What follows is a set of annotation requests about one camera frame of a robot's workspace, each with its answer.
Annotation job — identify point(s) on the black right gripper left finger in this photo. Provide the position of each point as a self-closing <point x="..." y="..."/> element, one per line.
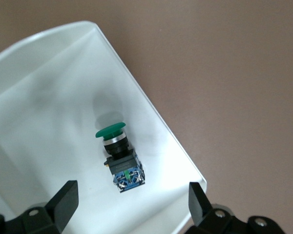
<point x="63" y="204"/>

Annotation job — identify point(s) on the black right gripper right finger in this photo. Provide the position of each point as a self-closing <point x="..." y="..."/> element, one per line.
<point x="200" y="207"/>

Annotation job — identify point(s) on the green mushroom push button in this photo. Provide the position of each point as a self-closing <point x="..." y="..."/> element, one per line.
<point x="123" y="163"/>

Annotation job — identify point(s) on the white plastic bin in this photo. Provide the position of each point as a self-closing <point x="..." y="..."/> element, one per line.
<point x="51" y="109"/>

